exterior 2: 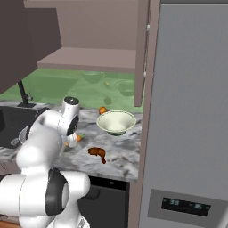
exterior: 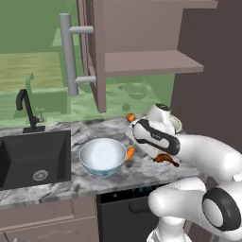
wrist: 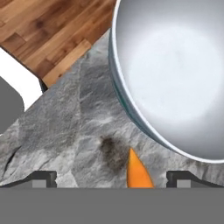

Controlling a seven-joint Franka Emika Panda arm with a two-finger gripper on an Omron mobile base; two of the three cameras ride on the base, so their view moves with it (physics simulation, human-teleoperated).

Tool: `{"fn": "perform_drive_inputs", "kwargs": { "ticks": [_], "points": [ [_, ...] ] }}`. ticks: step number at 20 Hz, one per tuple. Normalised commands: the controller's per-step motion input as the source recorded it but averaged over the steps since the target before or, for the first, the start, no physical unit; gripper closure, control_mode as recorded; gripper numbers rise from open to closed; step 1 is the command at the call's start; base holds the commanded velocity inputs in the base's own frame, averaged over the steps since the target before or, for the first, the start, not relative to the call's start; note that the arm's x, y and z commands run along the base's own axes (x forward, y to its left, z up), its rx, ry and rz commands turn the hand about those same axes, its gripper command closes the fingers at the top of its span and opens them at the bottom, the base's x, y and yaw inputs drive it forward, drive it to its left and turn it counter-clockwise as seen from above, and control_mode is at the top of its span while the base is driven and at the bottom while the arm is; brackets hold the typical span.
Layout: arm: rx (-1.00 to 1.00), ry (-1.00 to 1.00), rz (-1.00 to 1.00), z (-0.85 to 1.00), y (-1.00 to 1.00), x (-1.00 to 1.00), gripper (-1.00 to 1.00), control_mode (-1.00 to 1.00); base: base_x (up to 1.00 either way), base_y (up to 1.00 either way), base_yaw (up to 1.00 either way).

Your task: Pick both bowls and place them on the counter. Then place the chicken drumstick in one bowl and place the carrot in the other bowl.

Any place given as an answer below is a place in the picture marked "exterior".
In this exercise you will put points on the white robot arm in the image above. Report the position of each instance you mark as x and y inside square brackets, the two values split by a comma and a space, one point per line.
[201, 151]

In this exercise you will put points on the orange carrot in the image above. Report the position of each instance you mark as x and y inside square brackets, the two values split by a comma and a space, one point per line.
[130, 152]

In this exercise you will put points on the brown drawer front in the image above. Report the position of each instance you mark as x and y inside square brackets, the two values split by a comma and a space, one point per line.
[44, 212]

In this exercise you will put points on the black sink basin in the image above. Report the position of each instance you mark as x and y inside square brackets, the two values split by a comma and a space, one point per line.
[34, 157]

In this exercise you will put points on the large white bowl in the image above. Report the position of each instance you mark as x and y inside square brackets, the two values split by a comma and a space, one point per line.
[102, 156]

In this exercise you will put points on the brown wall cupboard with shelf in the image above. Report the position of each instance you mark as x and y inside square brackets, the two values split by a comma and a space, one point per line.
[148, 34]

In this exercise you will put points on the small orange fruit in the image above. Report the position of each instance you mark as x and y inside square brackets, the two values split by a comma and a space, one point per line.
[130, 117]

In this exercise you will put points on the black dishwasher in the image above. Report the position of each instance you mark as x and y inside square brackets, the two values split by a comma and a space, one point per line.
[119, 220]

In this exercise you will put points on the dark brown tall cabinet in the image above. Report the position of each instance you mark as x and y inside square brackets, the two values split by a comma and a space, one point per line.
[211, 78]

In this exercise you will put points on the brown base cupboard door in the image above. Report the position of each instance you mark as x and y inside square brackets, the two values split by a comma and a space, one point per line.
[56, 233]

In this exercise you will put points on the brown chicken drumstick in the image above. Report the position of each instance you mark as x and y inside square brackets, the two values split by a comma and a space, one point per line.
[164, 158]

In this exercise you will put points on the small pale bowl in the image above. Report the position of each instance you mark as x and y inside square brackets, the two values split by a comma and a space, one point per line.
[177, 123]

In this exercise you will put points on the black tap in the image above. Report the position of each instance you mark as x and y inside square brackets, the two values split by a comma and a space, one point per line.
[29, 110]

